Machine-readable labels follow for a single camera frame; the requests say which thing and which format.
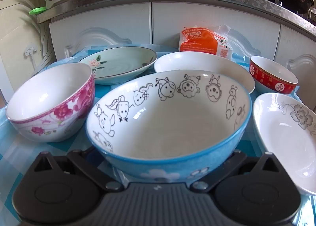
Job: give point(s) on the green clip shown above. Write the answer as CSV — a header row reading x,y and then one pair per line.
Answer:
x,y
37,11

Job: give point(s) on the large plain white plate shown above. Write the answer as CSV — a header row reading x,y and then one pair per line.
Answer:
x,y
190,60

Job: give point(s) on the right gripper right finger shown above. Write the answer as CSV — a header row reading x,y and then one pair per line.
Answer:
x,y
237,164

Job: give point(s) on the orange white plastic package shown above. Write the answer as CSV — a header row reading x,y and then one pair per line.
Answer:
x,y
214,40

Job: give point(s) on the white plate grey flower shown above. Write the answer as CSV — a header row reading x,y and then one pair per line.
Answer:
x,y
286,127

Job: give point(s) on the green flower plate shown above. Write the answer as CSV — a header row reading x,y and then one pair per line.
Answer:
x,y
119,64

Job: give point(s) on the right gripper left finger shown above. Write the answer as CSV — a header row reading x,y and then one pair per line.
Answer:
x,y
88,164

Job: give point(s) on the red and white small bowl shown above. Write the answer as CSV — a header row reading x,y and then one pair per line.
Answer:
x,y
272,75

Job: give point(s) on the pink floral bowl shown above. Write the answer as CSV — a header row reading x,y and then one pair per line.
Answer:
x,y
53,105

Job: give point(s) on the blue cartoon animal bowl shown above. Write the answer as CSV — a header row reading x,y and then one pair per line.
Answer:
x,y
175,126

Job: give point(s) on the white kitchen cabinet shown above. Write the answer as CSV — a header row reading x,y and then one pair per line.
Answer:
x,y
161,23

